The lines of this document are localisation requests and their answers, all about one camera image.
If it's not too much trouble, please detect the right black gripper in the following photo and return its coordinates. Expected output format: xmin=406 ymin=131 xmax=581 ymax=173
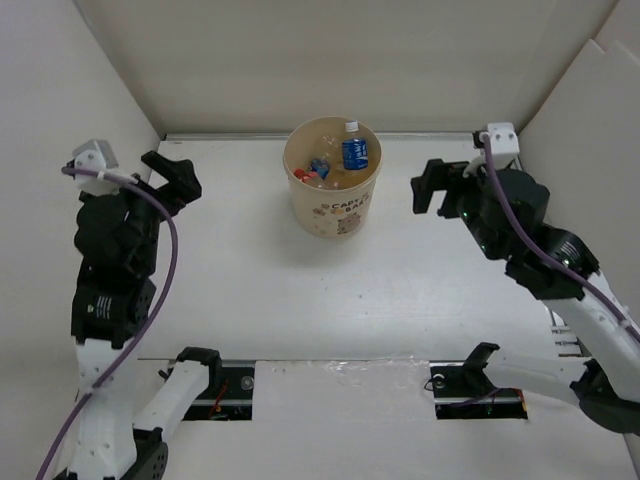
xmin=411 ymin=157 xmax=504 ymax=260

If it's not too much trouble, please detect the large blue label bottle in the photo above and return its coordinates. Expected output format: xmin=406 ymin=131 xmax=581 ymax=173
xmin=342 ymin=121 xmax=369 ymax=171

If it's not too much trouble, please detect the beige capybara paper bin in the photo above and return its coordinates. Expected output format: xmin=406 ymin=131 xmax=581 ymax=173
xmin=283 ymin=116 xmax=382 ymax=238

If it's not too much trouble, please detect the small blue label bottle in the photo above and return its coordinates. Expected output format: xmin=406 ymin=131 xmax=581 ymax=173
xmin=309 ymin=158 xmax=331 ymax=179

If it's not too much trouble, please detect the red label cola bottle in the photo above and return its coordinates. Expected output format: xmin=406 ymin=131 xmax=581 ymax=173
xmin=294 ymin=169 xmax=329 ymax=190

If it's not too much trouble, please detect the clear plastic bottle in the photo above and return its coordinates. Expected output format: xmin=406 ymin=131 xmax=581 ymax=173
xmin=317 ymin=134 xmax=342 ymax=162

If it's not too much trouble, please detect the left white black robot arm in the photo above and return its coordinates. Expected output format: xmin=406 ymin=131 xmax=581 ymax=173
xmin=60 ymin=143 xmax=223 ymax=479

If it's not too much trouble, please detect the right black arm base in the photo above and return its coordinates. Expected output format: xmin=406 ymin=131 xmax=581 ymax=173
xmin=423 ymin=362 xmax=528 ymax=420

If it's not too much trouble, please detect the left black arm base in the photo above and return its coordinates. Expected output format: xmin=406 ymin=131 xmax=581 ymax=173
xmin=183 ymin=362 xmax=255 ymax=421

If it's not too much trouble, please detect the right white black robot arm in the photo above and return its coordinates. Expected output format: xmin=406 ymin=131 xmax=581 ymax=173
xmin=410 ymin=159 xmax=639 ymax=435

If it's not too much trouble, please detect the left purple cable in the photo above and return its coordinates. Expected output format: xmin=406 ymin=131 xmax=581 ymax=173
xmin=34 ymin=167 xmax=180 ymax=480

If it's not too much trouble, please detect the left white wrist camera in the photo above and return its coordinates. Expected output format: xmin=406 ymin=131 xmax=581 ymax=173
xmin=67 ymin=139 xmax=119 ymax=196

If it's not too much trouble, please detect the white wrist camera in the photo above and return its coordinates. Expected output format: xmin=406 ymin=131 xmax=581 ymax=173
xmin=67 ymin=139 xmax=119 ymax=196
xmin=473 ymin=122 xmax=520 ymax=170

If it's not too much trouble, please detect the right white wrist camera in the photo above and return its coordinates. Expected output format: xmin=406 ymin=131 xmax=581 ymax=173
xmin=473 ymin=122 xmax=520 ymax=170

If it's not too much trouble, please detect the aluminium rail frame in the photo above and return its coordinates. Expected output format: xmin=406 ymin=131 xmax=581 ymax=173
xmin=164 ymin=130 xmax=576 ymax=351

